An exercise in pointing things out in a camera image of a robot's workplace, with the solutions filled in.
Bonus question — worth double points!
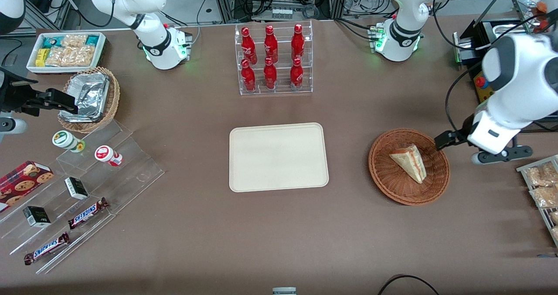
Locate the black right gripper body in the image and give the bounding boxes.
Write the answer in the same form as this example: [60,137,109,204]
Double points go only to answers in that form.
[0,68,42,115]

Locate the triangle sandwich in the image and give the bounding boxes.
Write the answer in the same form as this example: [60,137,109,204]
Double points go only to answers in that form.
[389,144,427,184]

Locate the tan wicker basket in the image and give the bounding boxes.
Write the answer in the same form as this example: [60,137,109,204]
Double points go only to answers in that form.
[58,67,121,134]

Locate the brown round wicker basket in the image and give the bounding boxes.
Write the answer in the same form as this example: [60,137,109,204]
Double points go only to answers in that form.
[368,128,450,206]

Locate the tray of packaged snacks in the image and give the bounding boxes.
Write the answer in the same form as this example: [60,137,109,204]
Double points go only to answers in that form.
[516,155,558,248]

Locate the beige plastic tray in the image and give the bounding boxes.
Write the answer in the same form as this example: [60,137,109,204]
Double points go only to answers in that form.
[229,122,330,193]

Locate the white rectangular snack bin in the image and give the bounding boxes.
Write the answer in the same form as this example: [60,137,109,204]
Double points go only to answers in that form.
[26,32,107,75]

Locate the silver foil container stack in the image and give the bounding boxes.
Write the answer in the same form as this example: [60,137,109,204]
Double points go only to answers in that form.
[60,72,110,122]

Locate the green lid yogurt cup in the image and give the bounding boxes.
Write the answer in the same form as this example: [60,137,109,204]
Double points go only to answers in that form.
[52,130,86,153]

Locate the clear cracker bag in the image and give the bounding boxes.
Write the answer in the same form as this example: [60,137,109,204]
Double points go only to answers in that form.
[61,34,89,48]
[45,46,95,67]

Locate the red lid yogurt cup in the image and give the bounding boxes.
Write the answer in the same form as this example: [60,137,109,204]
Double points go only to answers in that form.
[94,145,124,167]

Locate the red cookie box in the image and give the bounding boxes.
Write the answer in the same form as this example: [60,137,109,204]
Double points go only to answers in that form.
[0,160,55,213]

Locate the small black box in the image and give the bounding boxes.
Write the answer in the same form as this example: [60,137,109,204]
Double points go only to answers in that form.
[64,177,89,200]
[22,206,51,228]

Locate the clear pastry bag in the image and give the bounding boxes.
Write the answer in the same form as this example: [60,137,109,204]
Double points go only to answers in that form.
[529,185,558,209]
[525,162,558,187]

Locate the black hot dog machine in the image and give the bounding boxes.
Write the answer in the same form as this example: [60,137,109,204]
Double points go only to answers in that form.
[453,0,558,133]

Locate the clear acrylic step shelf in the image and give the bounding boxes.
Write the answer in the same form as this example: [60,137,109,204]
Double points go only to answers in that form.
[0,120,165,275]

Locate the snickers chocolate bar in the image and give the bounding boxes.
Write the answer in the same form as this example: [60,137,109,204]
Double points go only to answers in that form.
[24,232,71,266]
[68,197,110,230]

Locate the red cola bottle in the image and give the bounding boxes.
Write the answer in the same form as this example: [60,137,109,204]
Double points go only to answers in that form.
[263,57,278,90]
[241,59,257,92]
[289,58,304,91]
[241,27,258,64]
[264,25,279,64]
[291,24,306,62]

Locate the clear acrylic bottle rack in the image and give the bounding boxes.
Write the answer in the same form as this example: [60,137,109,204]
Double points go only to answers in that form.
[235,20,314,96]

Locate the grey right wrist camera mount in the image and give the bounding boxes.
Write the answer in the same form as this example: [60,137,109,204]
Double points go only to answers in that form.
[0,117,28,135]

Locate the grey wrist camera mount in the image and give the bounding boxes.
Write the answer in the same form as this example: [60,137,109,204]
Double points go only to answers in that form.
[0,117,28,135]
[471,145,534,165]

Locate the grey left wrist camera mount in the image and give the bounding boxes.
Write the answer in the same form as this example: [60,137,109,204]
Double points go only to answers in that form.
[471,145,534,165]

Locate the black floor cable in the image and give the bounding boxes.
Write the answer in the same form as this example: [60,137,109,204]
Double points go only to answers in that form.
[377,275,441,295]

